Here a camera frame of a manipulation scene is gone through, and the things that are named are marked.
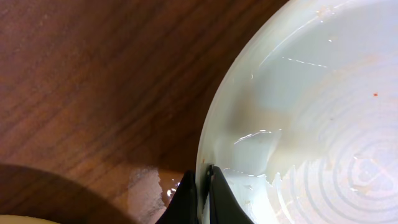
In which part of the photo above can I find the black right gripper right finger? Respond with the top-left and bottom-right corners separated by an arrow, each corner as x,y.
209,165 -> 253,224

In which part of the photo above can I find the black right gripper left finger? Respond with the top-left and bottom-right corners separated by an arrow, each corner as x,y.
156,170 -> 198,224

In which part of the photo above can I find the mint plate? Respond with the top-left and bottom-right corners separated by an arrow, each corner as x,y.
196,0 -> 397,223

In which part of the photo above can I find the yellow plate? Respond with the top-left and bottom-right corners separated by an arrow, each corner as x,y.
0,215 -> 58,224

